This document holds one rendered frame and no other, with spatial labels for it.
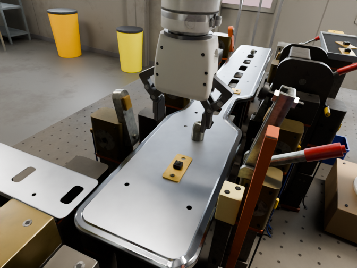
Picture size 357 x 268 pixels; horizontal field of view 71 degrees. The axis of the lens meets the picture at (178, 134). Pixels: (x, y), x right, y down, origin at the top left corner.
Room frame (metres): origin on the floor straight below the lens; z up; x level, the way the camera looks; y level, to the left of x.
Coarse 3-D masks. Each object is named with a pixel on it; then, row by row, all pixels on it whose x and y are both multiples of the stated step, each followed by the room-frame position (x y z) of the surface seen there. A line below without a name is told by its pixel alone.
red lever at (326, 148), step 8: (328, 144) 0.32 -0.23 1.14; (336, 144) 0.31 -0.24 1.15; (296, 152) 0.33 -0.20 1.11; (304, 152) 0.32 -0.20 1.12; (312, 152) 0.32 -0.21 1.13; (320, 152) 0.31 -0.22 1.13; (328, 152) 0.31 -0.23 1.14; (336, 152) 0.30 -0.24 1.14; (344, 152) 0.31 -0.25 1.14; (272, 160) 0.34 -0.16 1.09; (280, 160) 0.33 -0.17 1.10; (288, 160) 0.33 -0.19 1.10; (296, 160) 0.32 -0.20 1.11; (304, 160) 0.32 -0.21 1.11; (312, 160) 0.31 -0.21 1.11
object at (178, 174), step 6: (180, 156) 0.44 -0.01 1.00; (186, 156) 0.44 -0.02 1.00; (174, 162) 0.41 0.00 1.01; (180, 162) 0.41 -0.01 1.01; (186, 162) 0.42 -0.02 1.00; (168, 168) 0.40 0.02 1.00; (174, 168) 0.40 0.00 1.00; (180, 168) 0.39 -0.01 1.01; (186, 168) 0.40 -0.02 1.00; (168, 174) 0.38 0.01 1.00; (174, 174) 0.38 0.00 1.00; (180, 174) 0.38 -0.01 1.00; (174, 180) 0.36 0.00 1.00
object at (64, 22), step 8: (56, 8) 4.38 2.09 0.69; (64, 8) 4.43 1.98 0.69; (56, 16) 4.03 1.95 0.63; (64, 16) 4.05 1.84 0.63; (72, 16) 4.14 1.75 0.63; (56, 24) 4.04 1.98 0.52; (64, 24) 4.05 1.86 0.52; (72, 24) 4.13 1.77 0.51; (56, 32) 4.05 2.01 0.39; (64, 32) 4.05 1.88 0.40; (72, 32) 4.12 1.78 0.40; (56, 40) 4.08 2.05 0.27; (64, 40) 4.05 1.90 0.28; (72, 40) 4.10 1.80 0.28; (64, 48) 4.05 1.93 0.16; (72, 48) 4.10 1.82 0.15; (80, 48) 4.26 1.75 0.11; (64, 56) 4.06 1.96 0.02; (72, 56) 4.09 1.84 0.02
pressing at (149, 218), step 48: (240, 48) 1.42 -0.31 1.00; (240, 96) 0.78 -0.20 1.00; (144, 144) 0.48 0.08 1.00; (192, 144) 0.49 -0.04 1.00; (240, 144) 0.51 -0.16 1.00; (96, 192) 0.32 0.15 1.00; (144, 192) 0.33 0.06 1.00; (192, 192) 0.34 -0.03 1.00; (144, 240) 0.23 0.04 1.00; (192, 240) 0.23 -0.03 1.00
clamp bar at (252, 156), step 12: (264, 84) 0.36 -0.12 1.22; (264, 96) 0.35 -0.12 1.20; (276, 96) 0.34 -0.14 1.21; (288, 96) 0.33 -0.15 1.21; (276, 108) 0.33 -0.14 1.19; (288, 108) 0.33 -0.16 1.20; (300, 108) 0.34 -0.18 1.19; (264, 120) 0.37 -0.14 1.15; (276, 120) 0.33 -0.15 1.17; (264, 132) 0.34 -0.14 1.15; (252, 144) 0.37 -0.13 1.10; (252, 156) 0.34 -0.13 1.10
